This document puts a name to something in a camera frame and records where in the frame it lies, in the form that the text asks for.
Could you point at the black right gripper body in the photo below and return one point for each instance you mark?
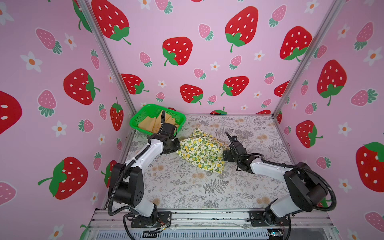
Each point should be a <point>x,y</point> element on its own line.
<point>235,147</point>

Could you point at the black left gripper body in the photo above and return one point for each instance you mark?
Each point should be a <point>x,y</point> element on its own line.
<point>174,145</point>

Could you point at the lemon print skirt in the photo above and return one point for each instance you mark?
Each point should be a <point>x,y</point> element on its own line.
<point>203,151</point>

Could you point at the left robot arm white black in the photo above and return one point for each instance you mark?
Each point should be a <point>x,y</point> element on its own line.
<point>126,190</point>

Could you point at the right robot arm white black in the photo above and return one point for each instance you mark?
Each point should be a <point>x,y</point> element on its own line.
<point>306,188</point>

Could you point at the tan folded skirt in basket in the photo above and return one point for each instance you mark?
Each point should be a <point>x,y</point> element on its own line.
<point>154,124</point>

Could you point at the green plastic basket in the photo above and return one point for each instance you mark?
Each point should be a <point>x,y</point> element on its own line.
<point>151,112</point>

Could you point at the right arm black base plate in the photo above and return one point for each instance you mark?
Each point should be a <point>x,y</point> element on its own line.
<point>267,219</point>

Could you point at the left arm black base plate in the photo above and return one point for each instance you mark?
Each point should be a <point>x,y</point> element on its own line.
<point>156,220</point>

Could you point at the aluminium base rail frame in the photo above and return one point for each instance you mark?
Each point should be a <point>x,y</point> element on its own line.
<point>212,224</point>

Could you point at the aluminium corner post left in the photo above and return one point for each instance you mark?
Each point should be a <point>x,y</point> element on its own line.
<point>108,22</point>

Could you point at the aluminium corner post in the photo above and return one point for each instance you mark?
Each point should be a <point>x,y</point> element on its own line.
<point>325,25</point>
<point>108,22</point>

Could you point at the aluminium corner post right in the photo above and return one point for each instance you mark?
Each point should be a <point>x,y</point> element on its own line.
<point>325,25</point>

